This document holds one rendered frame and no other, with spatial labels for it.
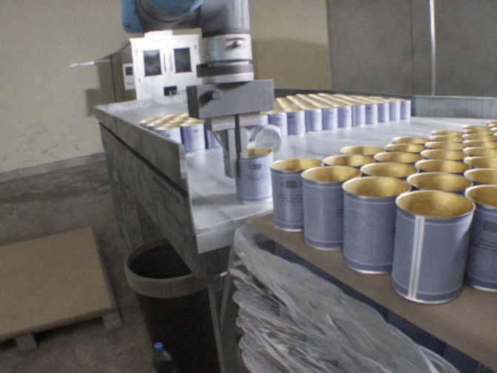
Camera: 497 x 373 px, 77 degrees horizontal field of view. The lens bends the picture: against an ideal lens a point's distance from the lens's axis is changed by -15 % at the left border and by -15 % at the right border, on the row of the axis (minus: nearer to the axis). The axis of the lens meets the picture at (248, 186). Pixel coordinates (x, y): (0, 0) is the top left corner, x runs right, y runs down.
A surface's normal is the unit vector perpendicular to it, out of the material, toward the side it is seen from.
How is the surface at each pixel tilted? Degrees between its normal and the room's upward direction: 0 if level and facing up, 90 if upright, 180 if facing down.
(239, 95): 90
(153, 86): 90
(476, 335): 2
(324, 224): 89
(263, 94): 90
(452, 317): 2
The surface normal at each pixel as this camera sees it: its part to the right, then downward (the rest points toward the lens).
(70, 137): 0.47, 0.24
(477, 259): -0.87, 0.21
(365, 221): -0.55, 0.27
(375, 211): -0.32, 0.29
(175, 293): 0.22, 0.29
